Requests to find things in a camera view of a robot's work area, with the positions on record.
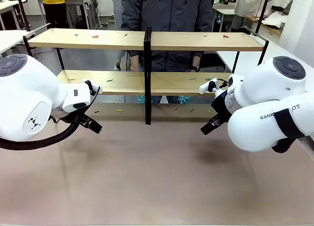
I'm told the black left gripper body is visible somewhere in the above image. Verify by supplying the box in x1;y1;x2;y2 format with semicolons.
78;112;96;128

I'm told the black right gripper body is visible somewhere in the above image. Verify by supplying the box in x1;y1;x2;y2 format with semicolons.
211;90;232;125

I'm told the person's right forearm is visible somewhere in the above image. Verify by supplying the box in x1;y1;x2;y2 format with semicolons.
131;55;140;72

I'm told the large white table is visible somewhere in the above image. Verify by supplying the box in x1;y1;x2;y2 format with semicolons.
215;39;295;74

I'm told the brown background table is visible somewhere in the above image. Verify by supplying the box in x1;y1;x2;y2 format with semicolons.
245;14;283;37

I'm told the white background desk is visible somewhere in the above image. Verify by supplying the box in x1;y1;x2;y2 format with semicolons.
212;1;236;32

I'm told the person in dark grey jacket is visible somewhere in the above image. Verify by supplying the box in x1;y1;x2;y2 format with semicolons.
121;0;214;104

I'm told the white sheet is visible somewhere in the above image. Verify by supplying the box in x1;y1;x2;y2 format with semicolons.
264;11;289;28

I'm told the black stand pole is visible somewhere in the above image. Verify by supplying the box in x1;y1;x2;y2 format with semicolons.
15;0;32;32
255;0;271;35

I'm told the white side table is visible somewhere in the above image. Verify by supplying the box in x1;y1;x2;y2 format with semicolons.
0;29;37;56

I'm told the person in beige coat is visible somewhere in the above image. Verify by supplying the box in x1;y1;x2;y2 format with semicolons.
230;0;296;32

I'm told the grey background desk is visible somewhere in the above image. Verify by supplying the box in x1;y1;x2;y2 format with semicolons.
62;0;101;29

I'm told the person in grey trousers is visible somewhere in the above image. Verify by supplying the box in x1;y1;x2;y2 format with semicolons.
112;0;131;71

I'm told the person in yellow jacket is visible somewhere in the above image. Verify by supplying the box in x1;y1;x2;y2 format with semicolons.
39;0;72;29

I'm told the white background table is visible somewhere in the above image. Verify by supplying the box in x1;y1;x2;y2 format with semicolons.
0;0;28;30

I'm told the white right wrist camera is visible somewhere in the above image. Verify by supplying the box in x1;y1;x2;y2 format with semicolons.
199;77;229;95

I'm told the black sleeved cable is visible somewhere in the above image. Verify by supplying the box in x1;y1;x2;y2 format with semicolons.
0;85;102;151

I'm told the wooden shelf unit black frame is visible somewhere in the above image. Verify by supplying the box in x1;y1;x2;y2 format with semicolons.
23;26;150;125
146;26;270;125

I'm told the black strap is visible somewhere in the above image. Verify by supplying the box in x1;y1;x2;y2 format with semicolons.
273;108;305;140

